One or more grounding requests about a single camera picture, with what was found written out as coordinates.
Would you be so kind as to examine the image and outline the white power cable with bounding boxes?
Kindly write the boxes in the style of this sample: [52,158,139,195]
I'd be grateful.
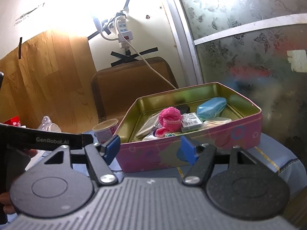
[116,19,177,90]

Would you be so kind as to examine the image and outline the yellow card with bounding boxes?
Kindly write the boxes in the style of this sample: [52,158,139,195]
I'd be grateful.
[181,112,203,132]

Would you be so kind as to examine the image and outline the cotton swab bag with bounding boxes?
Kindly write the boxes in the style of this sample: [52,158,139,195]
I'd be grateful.
[203,117,233,128]

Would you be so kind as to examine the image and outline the red snack box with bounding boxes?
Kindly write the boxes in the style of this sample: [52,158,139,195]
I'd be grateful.
[4,116,21,127]

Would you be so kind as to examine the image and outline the blue glasses case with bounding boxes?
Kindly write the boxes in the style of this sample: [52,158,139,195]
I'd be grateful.
[196,97,227,121]

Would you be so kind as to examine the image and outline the paper cups in plastic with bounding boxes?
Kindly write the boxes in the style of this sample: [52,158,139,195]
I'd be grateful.
[38,116,61,132]

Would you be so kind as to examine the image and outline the pink fluffy toy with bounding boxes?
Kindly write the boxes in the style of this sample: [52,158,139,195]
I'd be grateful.
[155,107,182,138]

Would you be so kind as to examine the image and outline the white power strip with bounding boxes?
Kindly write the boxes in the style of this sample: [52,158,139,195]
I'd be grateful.
[115,16,133,50]

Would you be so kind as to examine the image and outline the alcohol wipes pack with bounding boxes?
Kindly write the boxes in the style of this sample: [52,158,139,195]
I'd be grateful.
[142,134,159,141]

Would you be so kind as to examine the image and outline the brown chair back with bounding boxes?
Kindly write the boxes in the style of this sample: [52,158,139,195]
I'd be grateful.
[91,57,178,122]

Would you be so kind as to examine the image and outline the pink tin box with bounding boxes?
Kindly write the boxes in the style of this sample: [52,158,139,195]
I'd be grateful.
[116,82,262,173]

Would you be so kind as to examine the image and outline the person's left hand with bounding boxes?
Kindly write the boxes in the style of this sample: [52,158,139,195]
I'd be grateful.
[1,149,37,215]

